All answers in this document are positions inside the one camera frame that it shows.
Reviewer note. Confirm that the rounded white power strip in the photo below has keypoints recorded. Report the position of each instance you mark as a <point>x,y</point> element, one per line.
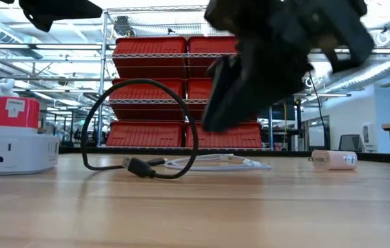
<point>16,155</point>

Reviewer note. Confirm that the pink USB wall charger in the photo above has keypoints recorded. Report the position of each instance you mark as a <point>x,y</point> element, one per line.
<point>333,160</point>

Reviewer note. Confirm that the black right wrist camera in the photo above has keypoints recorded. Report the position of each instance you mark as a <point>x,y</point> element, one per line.
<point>243,17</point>

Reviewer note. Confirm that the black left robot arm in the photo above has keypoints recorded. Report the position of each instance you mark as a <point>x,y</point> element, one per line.
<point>5,1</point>

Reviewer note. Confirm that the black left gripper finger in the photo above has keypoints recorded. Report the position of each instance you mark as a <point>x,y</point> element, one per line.
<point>78,9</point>

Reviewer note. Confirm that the black monitor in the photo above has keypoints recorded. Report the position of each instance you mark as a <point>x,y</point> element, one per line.
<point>281,112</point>

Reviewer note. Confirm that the red USB wall charger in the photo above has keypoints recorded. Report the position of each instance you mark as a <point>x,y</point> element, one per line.
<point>17,117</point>

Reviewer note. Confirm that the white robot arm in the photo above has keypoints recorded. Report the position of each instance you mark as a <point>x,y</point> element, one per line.
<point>3,87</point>

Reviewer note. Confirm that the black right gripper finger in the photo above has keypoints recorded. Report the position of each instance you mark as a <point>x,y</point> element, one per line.
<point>250,89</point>

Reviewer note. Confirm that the white wall dispenser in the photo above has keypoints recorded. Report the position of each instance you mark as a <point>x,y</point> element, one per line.
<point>369,134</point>

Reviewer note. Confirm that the dark grey chair back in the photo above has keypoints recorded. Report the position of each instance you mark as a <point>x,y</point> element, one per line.
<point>351,143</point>

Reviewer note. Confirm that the red plastic bin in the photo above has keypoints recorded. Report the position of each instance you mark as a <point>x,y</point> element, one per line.
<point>140,93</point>
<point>140,136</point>
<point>196,89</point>
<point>202,65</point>
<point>233,139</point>
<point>146,69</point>

